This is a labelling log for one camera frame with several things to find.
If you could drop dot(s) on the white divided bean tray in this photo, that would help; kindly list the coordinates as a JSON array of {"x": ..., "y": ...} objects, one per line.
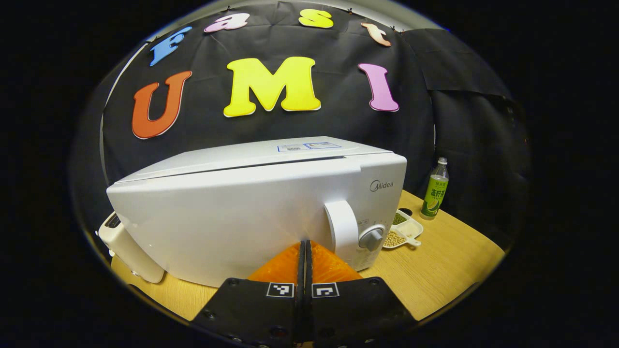
[{"x": 408, "y": 227}]

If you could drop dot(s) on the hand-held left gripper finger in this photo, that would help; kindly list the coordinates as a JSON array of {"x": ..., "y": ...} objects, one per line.
[
  {"x": 301, "y": 266},
  {"x": 308, "y": 266}
]

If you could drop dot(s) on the black round table grommet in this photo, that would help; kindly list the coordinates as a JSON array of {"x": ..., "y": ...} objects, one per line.
[{"x": 406, "y": 211}]

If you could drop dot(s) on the white microwave oven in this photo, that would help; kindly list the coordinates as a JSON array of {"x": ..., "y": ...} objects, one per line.
[{"x": 232, "y": 212}]

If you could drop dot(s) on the green drink bottle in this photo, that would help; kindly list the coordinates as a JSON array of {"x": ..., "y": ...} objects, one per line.
[{"x": 435, "y": 193}]

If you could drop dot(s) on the small white appliance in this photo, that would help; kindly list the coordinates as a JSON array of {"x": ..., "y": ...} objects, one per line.
[{"x": 130, "y": 251}]

